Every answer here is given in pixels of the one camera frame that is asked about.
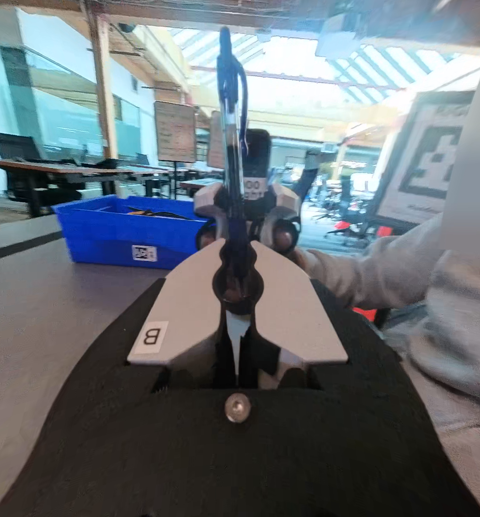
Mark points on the wooden support post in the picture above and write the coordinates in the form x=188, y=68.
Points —
x=102, y=89

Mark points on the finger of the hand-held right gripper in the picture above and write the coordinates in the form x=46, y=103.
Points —
x=286, y=198
x=207, y=200

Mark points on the whiteboard on stand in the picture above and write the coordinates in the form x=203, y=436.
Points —
x=175, y=131
x=215, y=139

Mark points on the blue retractable pen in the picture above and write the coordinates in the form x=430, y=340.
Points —
x=234, y=161

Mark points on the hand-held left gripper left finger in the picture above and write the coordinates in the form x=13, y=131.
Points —
x=171, y=319

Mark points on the white ceiling projector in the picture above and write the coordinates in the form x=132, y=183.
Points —
x=339, y=38

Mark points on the wooden office desk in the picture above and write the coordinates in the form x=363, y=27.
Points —
x=62, y=167

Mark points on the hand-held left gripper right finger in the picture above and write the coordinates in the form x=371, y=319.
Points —
x=300, y=319

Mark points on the person's right hand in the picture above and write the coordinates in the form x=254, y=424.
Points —
x=283, y=239

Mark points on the framed black white marker poster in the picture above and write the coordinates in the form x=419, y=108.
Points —
x=426, y=161

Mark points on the black office chair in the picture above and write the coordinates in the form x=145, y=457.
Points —
x=13, y=145

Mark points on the blue plastic bin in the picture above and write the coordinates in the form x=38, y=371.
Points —
x=102, y=234

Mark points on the person's grey hoodie torso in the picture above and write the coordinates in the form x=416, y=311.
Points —
x=458, y=343

